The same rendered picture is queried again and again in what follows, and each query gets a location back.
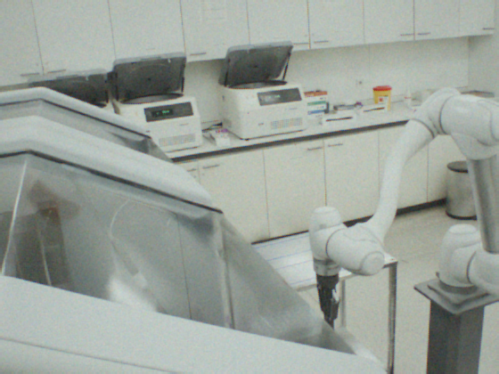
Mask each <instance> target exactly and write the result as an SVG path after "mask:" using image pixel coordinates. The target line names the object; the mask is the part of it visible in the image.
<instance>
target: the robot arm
mask: <svg viewBox="0 0 499 374"><path fill-rule="evenodd" d="M438 135H441V136H444V135H449V136H451V137H452V139H453V140H454V142H455V143H456V145H457V146H458V148H459V150H460V153H461V154H462V155H463V156H465V157H466V159H467V164H468V172H469V177H470V184H471V188H472V192H473V198H474V202H475V210H476V214H477V218H478V223H479V230H478V229H477V228H475V227H473V226H470V225H467V224H458V225H454V226H453V227H452V228H451V229H450V230H448V231H446V233H445V235H444V239H443V241H442V244H441V249H440V258H439V270H438V271H437V272H436V276H437V277H438V280H437V281H432V282H429V283H428V289H431V290H433V291H435V292H437V293H438V294H439V295H440V296H442V297H443V298H446V299H447V300H448V301H449V302H450V303H451V304H452V305H461V304H462V303H464V302H467V301H470V300H472V299H476V298H479V297H484V296H489V295H490V294H491V295H493V296H496V297H498V298H499V153H498V151H499V103H497V102H494V101H492V100H488V99H486V98H481V97H477V96H469V95H461V94H460V93H459V91H458V90H456V89H454V88H452V87H445V88H444V89H441V90H437V91H436V92H435V93H434V94H432V95H431V96H430V97H429V99H427V100H426V101H425V102H423V103H422V106H421V107H420V108H419V109H417V110H416V111H415V113H414V115H413V116H412V118H411V119H409V121H408V122H407V125H406V127H405V129H404V131H403V132H402V133H401V135H399V137H398V138H399V139H398V140H397V142H396V144H395V145H394V146H393V147H392V149H391V150H390V152H389V156H388V158H387V159H386V162H385V165H384V168H383V173H382V178H381V186H380V197H379V207H378V209H377V212H376V213H375V215H374V216H373V217H372V219H370V220H369V221H368V222H366V223H365V224H356V225H355V226H353V227H351V228H347V227H346V226H345V225H344V224H343V223H342V219H341V216H340V214H339V211H338V209H337V208H335V207H319V208H318V209H316V210H315V211H313V212H312V214H311V216H310V221H309V244H310V248H311V249H312V253H313V266H314V271H315V281H316V284H315V285H316V288H317V293H318V297H319V304H320V308H321V312H323V319H324V320H325V321H326V322H327V323H328V324H329V325H330V326H332V327H333V329H334V328H335V326H334V320H336V319H337V316H338V310H339V302H340V297H337V295H336V293H337V290H336V285H337V284H338V283H339V272H340V271H341V267H342V268H343V269H345V270H346V271H348V272H351V273H354V274H357V275H360V276H372V275H374V274H376V273H378V272H379V271H380V270H381V269H382V268H383V267H384V262H385V253H384V250H383V248H384V242H383V240H384V237H385V235H386V233H387V231H388V230H389V227H390V225H391V224H392V222H393V219H394V217H395V214H396V211H397V202H398V197H399V192H400V187H401V176H402V173H403V169H404V167H405V164H406V163H407V161H409V160H410V159H411V157H412V156H413V155H415V154H416V153H417V152H418V151H420V149H423V148H424V147H426V146H427V145H428V144H429V143H430V142H432V141H433V140H434V139H435V138H436V137H437V136H438Z"/></svg>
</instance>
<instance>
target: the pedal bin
mask: <svg viewBox="0 0 499 374"><path fill-rule="evenodd" d="M446 167H447V171H446V215H447V216H448V217H449V216H450V217H452V218H454V219H459V220H472V219H474V221H476V220H478V218H477V214H476V210H475V202H474V198H473V192H472V188H471V184H470V177H469V172H468V164H467V160H461V161H454V162H451V163H448V164H447V165H446Z"/></svg>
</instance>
